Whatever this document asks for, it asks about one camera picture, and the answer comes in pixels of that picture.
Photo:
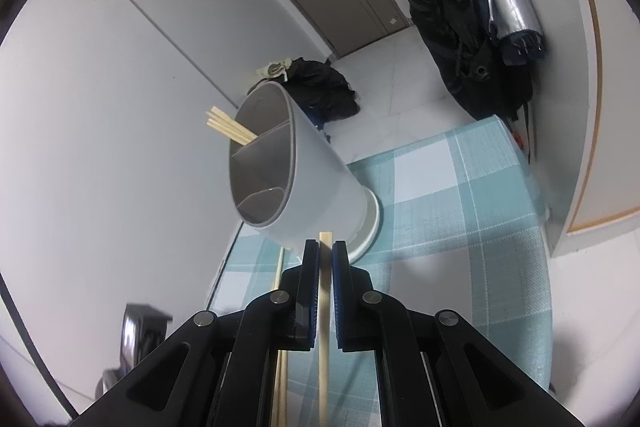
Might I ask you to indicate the teal plaid tablecloth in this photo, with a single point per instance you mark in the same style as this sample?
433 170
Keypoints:
460 229

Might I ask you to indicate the white divided utensil holder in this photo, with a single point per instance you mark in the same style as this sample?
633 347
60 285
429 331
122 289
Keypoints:
290 185

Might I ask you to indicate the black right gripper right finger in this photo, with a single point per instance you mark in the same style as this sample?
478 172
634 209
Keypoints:
434 370

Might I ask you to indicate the black bag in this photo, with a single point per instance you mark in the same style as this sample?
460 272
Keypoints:
322 92

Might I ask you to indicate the black hanging coat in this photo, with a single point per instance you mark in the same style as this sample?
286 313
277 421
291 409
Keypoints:
471 66

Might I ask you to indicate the bamboo chopstick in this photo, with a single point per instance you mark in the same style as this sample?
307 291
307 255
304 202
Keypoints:
324 319
229 127
274 419

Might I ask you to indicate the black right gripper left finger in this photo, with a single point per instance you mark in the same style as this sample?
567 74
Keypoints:
218 371

